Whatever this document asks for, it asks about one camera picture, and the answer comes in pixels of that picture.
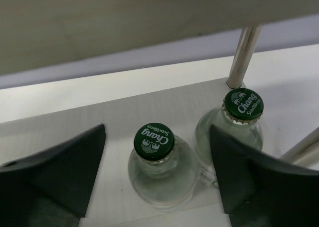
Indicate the white two-tier shelf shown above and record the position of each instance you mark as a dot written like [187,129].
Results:
[68,65]

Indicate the green cap soda bottle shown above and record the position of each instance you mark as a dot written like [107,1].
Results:
[162,168]
[238,116]

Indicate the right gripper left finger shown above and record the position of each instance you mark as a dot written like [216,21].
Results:
[52,188]

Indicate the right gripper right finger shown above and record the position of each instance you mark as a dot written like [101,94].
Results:
[258,190]

